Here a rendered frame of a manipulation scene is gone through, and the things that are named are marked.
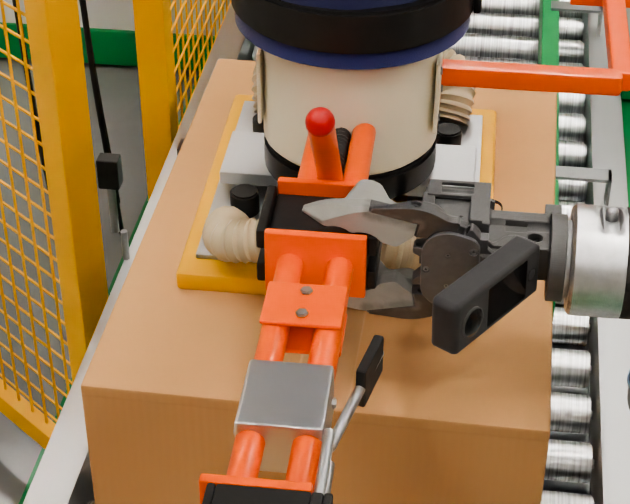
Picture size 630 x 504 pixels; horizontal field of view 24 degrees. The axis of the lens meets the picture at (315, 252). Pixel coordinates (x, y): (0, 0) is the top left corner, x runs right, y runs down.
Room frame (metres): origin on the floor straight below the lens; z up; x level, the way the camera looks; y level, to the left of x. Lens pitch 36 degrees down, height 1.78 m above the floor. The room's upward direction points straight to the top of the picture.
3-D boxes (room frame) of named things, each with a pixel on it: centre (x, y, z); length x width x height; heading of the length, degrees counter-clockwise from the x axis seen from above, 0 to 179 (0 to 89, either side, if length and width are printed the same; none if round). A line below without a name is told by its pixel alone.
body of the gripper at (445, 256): (0.97, -0.14, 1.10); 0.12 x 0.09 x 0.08; 82
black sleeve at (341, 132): (1.11, -0.02, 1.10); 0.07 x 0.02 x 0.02; 173
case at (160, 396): (1.21, -0.04, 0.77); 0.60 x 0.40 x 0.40; 172
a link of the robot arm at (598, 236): (0.95, -0.22, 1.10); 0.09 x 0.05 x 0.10; 172
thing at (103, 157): (1.64, 0.27, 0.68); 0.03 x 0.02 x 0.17; 82
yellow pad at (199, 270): (1.24, 0.06, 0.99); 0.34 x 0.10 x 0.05; 173
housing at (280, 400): (0.77, 0.02, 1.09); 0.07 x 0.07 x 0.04; 83
